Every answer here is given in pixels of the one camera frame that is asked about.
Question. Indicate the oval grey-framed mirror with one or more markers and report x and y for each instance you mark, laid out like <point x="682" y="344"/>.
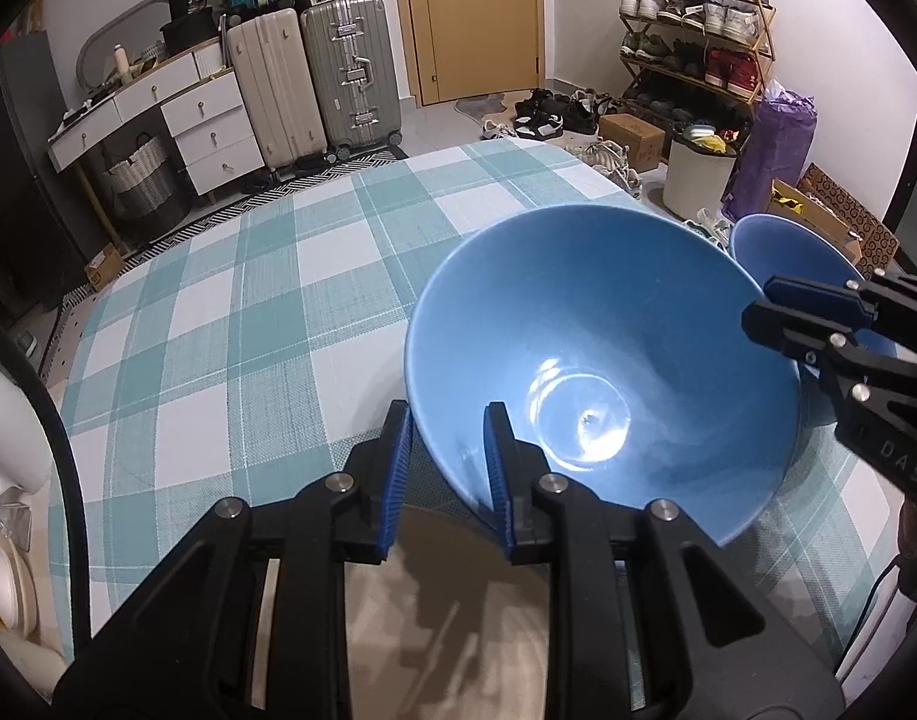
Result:
<point x="91" y="52"/>

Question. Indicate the white dressing table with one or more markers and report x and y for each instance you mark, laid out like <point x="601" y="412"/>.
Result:
<point x="136" y="94"/>

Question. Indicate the white round bin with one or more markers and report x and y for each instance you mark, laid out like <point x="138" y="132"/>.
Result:
<point x="695" y="180"/>

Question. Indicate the rows of assorted sneakers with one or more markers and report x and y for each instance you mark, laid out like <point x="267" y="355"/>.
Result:
<point x="683" y="11"/>

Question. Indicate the open cardboard box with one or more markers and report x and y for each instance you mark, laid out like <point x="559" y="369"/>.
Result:
<point x="803" y="206"/>

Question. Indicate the small cream bowl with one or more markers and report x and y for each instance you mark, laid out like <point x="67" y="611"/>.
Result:
<point x="12" y="585"/>

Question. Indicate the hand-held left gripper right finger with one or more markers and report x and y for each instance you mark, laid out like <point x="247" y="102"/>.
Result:
<point x="500" y="480"/>

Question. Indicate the purple plastic bag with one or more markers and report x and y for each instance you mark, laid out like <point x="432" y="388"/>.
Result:
<point x="770" y="142"/>

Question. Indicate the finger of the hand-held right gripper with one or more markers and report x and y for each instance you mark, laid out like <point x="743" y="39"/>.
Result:
<point x="811" y="300"/>
<point x="796" y="341"/>

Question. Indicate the blue ceramic bowl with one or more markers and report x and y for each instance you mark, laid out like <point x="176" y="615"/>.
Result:
<point x="788" y="247"/>
<point x="578" y="315"/>

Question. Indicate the silver hard suitcase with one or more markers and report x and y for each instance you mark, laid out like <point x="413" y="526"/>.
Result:
<point x="350" y="75"/>

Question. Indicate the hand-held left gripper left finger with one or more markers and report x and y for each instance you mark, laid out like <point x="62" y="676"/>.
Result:
<point x="398" y="480"/>

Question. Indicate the white electric kettle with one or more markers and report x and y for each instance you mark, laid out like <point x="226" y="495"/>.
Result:
<point x="8" y="427"/>

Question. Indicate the brown cardboard box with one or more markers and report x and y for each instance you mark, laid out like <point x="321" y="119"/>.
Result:
<point x="631" y="142"/>

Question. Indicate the woven storage basket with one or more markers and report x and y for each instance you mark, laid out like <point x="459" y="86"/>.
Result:
<point x="147" y="187"/>

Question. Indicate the cream bottle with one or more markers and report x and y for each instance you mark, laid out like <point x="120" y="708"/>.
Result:
<point x="119" y="64"/>

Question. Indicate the pile of sandals and sneakers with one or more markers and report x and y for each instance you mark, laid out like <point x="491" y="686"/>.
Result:
<point x="556" y="116"/>

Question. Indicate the teal checked tablecloth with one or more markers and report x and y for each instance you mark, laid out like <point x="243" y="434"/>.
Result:
<point x="241" y="315"/>

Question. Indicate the white drawer chest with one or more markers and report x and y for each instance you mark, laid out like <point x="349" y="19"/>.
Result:
<point x="211" y="135"/>

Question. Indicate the grey fluffy rug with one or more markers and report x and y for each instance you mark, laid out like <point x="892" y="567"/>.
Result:
<point x="481" y="109"/>

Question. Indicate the small cardboard box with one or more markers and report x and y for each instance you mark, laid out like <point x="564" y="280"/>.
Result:
<point x="104" y="268"/>

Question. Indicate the wooden door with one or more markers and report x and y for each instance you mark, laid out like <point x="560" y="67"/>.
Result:
<point x="473" y="22"/>

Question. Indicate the wooden shoe rack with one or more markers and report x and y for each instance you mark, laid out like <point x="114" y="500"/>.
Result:
<point x="762" y="64"/>

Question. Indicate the beige hard suitcase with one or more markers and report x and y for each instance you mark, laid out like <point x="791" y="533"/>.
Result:
<point x="275" y="90"/>

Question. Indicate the patterned cardboard box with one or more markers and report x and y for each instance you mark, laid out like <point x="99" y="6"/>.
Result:
<point x="856" y="217"/>

